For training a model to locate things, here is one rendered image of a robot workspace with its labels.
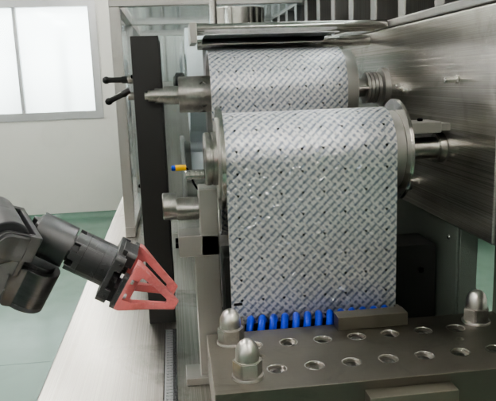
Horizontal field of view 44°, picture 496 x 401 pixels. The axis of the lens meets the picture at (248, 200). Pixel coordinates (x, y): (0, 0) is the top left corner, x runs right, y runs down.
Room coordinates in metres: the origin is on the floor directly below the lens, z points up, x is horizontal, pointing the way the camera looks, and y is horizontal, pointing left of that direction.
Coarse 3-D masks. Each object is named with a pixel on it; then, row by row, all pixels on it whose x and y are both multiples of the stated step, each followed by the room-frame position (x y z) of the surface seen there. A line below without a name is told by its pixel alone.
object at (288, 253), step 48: (336, 192) 0.82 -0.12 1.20; (384, 192) 0.82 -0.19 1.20; (240, 240) 0.80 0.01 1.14; (288, 240) 0.81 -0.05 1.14; (336, 240) 0.82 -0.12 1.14; (384, 240) 0.82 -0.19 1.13; (240, 288) 0.80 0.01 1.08; (288, 288) 0.81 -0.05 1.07; (336, 288) 0.82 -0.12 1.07; (384, 288) 0.82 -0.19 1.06
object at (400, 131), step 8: (392, 112) 0.87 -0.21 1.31; (216, 120) 0.84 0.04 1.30; (400, 120) 0.85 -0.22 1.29; (216, 128) 0.83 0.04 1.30; (400, 128) 0.84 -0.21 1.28; (216, 136) 0.83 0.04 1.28; (400, 136) 0.84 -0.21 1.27; (400, 144) 0.83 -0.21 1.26; (400, 152) 0.83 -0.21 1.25; (400, 160) 0.83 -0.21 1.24; (400, 168) 0.84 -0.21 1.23; (400, 176) 0.84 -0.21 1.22; (400, 184) 0.85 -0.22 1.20
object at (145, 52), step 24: (144, 48) 1.12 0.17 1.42; (144, 72) 1.12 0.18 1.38; (144, 96) 1.12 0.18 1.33; (144, 120) 1.12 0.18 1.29; (144, 144) 1.12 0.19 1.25; (144, 168) 1.11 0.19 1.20; (144, 192) 1.11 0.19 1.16; (168, 192) 1.26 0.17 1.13; (144, 216) 1.11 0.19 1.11; (144, 240) 1.11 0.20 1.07; (168, 240) 1.12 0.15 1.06; (168, 264) 1.12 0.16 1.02; (168, 312) 1.12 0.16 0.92
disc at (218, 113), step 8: (216, 112) 0.85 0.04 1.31; (224, 144) 0.79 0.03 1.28; (224, 152) 0.79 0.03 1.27; (224, 160) 0.79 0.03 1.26; (224, 168) 0.79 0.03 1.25; (224, 176) 0.79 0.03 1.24; (224, 184) 0.79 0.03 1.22; (224, 192) 0.80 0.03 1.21; (224, 200) 0.81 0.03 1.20; (224, 208) 0.83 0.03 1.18
